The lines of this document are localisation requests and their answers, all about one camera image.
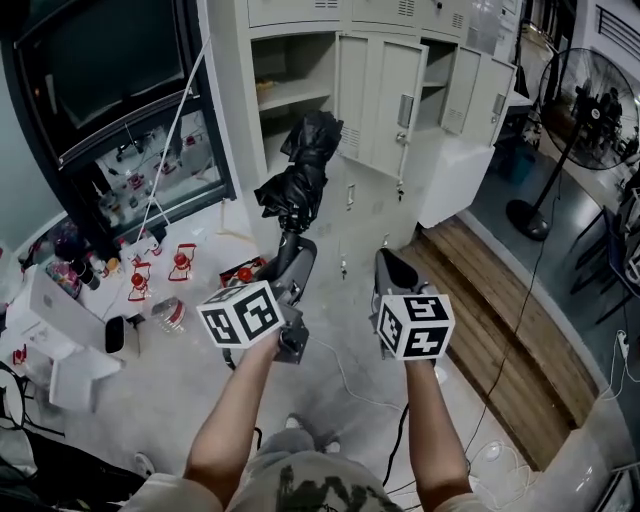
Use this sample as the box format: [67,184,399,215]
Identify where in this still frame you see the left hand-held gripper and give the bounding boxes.
[196,236,319,366]

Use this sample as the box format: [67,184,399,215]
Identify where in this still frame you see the wooden slatted platform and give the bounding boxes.
[398,214,601,472]

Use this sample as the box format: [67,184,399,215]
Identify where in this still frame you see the dark round jar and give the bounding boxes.
[74,259,102,292]

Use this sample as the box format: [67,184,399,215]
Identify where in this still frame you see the black standing fan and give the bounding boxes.
[505,47,640,242]

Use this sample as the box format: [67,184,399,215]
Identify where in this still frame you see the white thin pole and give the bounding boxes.
[141,33,213,237]

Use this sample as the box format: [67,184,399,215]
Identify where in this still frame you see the beige metal locker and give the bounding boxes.
[207,0,519,281]

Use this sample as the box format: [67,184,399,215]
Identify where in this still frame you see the black umbrella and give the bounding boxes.
[253,109,345,274]

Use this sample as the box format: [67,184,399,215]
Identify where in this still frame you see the white folded cardboard piece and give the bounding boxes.
[48,346,125,414]

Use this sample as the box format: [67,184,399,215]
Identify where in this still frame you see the black glass display cabinet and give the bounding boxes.
[0,0,237,254]

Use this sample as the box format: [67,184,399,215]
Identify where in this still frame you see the black metal frame chair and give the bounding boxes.
[568,187,640,326]

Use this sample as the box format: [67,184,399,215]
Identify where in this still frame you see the black round chair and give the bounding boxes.
[0,359,66,437]

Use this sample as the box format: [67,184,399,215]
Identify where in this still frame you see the clear plastic bottle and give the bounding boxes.
[150,296,188,334]

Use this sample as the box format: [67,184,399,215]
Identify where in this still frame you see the red and white lantern bottle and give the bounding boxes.
[167,242,198,283]
[219,255,270,292]
[127,261,153,303]

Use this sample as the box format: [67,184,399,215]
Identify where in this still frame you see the blue plastic bin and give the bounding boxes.
[499,144,537,182]

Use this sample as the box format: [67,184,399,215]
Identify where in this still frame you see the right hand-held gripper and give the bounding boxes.
[369,248,456,362]

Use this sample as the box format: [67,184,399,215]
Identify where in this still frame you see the person's left forearm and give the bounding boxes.
[183,333,282,501]

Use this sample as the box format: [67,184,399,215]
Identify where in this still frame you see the white cardboard product box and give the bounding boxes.
[3,264,109,362]

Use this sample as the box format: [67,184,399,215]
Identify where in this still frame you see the person's grey shoes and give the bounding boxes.
[283,413,342,454]

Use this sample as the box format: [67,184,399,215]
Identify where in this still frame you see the white device with black face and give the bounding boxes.
[104,314,144,357]

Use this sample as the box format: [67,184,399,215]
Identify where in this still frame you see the black floor cable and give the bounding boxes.
[380,179,564,489]

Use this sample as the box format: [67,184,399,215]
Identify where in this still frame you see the person's right forearm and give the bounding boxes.
[402,357,474,510]

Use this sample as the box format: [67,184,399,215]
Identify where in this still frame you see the white floor cable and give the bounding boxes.
[308,338,407,407]

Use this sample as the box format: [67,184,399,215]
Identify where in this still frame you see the person's printed grey shirt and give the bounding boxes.
[130,428,504,512]

